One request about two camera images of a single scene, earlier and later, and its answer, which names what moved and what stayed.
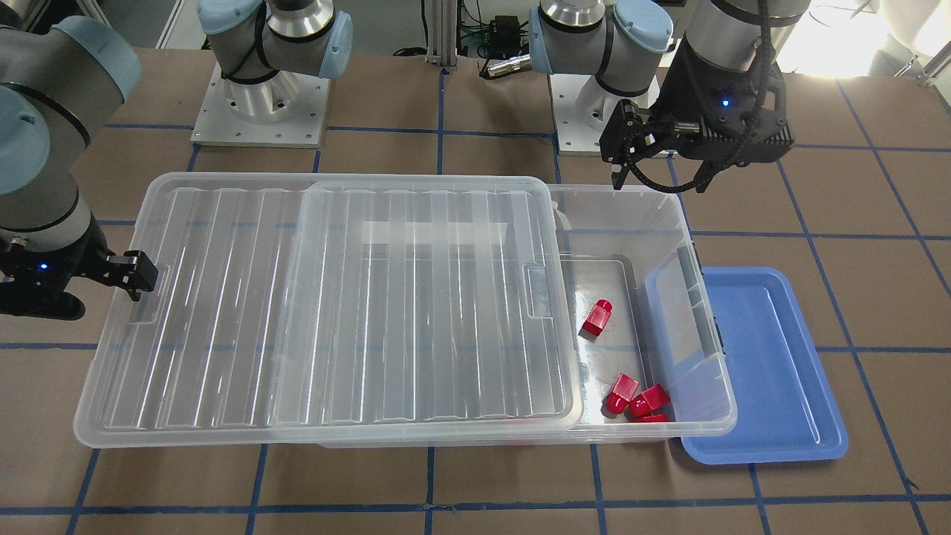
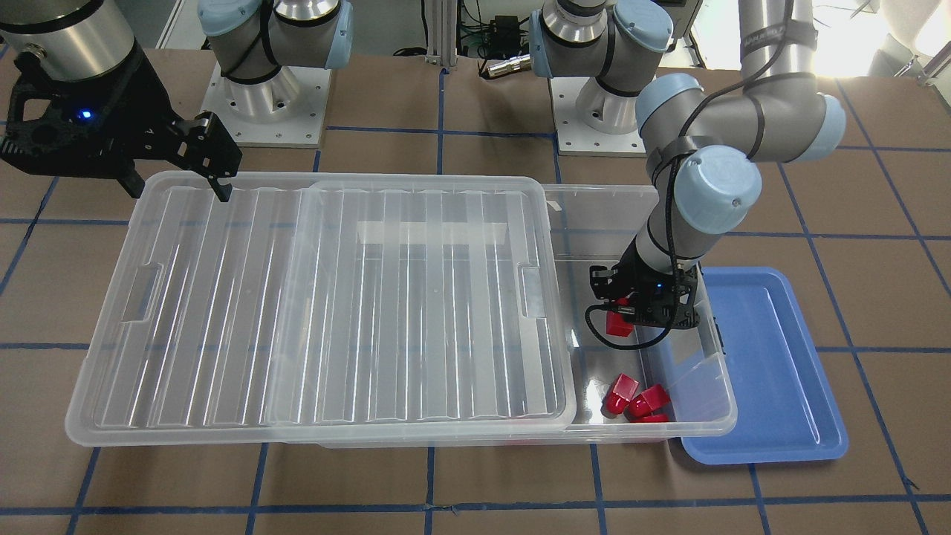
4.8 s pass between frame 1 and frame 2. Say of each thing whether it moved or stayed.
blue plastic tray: stayed
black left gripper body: moved
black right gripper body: moved
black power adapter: stayed
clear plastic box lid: stayed
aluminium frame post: stayed
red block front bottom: stayed
